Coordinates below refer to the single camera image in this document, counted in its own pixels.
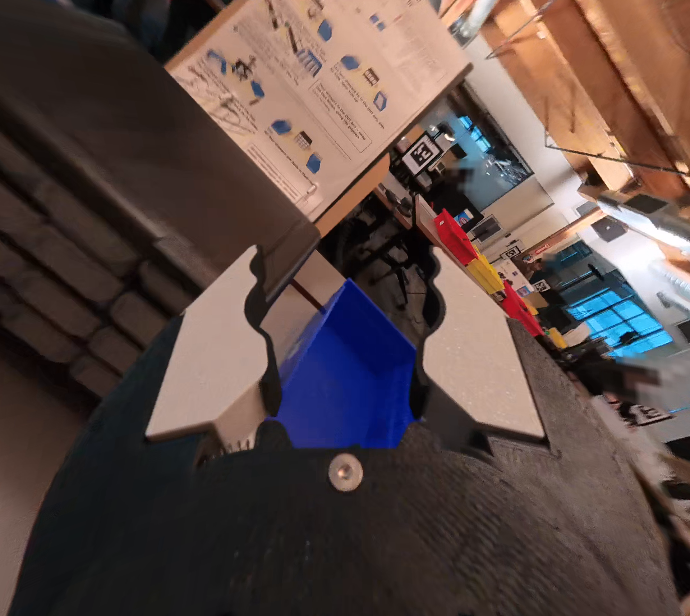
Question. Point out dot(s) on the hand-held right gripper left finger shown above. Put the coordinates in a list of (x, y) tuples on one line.
[(210, 357)]

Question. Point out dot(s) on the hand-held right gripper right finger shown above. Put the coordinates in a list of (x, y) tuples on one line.
[(480, 357)]

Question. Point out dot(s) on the blue plastic bin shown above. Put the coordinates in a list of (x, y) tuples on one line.
[(345, 373)]

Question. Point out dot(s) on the black drawer cabinet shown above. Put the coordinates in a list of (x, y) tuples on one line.
[(135, 114)]

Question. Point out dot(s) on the red plastic bin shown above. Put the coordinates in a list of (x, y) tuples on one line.
[(455, 236), (520, 306)]

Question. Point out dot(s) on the yellow plastic bin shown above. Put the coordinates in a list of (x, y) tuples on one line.
[(485, 273)]

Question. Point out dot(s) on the black office chair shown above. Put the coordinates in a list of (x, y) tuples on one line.
[(393, 265)]

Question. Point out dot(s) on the rows of clear cabinet drawers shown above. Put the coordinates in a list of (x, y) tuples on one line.
[(64, 276)]

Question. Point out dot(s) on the black and white marker tag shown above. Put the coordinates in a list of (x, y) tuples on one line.
[(422, 153)]

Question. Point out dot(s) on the printed instruction sheet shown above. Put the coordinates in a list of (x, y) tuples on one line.
[(334, 60)]

